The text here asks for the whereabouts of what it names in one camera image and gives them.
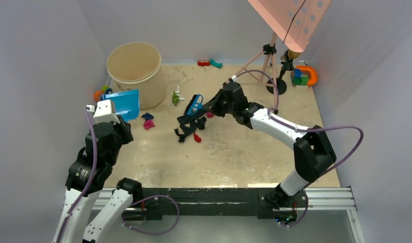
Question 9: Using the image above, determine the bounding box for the blue hand brush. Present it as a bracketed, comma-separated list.
[184, 94, 203, 115]

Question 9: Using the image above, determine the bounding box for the blue dustpan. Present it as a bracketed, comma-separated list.
[102, 90, 140, 122]

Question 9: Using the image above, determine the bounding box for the red paper scrap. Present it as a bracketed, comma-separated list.
[193, 133, 202, 143]

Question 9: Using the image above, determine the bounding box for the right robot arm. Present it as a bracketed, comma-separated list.
[202, 83, 337, 208]

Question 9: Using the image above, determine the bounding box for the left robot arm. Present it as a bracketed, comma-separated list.
[53, 115, 143, 242]

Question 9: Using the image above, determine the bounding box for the small pink paper scrap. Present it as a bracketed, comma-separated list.
[143, 119, 155, 130]

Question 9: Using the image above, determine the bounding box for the small blue paper scrap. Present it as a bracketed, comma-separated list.
[141, 112, 154, 120]

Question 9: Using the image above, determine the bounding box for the large black paper scrap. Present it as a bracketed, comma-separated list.
[174, 115, 207, 143]

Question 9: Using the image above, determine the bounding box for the teal toy piece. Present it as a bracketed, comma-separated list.
[209, 59, 223, 69]

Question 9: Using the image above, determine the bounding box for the green white paper scrap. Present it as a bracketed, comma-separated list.
[172, 86, 185, 106]

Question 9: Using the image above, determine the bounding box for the red toy block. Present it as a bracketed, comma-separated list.
[197, 59, 211, 66]

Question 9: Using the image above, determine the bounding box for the orange toy car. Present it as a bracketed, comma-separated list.
[93, 86, 113, 102]

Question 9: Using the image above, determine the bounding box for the beige round bin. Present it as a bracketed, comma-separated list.
[106, 42, 167, 110]

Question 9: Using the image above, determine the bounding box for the black microphone stand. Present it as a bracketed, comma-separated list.
[263, 44, 301, 95]

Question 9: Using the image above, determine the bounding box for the pink music stand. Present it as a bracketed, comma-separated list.
[236, 0, 334, 115]

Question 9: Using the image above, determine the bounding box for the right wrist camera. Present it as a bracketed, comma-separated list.
[229, 75, 238, 83]

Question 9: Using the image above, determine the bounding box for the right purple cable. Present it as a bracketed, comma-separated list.
[234, 69, 364, 188]

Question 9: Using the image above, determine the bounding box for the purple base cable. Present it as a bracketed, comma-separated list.
[121, 194, 181, 236]

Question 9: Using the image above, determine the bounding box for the black base frame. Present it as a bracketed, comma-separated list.
[124, 187, 307, 221]

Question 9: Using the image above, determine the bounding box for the orange ring with blocks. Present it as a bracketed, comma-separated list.
[291, 65, 319, 87]

